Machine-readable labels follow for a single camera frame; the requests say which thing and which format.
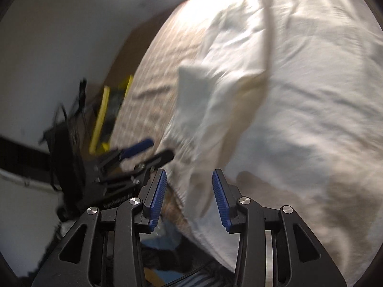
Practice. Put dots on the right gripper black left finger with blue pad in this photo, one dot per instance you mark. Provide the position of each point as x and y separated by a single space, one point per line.
102 248

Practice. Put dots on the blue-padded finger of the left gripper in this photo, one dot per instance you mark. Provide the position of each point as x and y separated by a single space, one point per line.
136 149

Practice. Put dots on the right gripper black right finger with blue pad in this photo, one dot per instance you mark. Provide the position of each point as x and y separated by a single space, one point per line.
299 258

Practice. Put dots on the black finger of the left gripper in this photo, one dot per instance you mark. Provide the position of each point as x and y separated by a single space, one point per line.
146 168

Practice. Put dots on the white shirt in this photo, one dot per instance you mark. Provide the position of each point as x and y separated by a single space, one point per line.
285 97

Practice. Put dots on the beige checkered bed cover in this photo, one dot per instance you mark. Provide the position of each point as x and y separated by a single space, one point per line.
152 54

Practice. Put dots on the yellow storage bin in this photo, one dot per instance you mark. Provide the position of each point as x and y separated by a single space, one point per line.
107 110

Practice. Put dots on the black tripod stand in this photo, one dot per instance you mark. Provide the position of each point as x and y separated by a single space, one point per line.
77 110

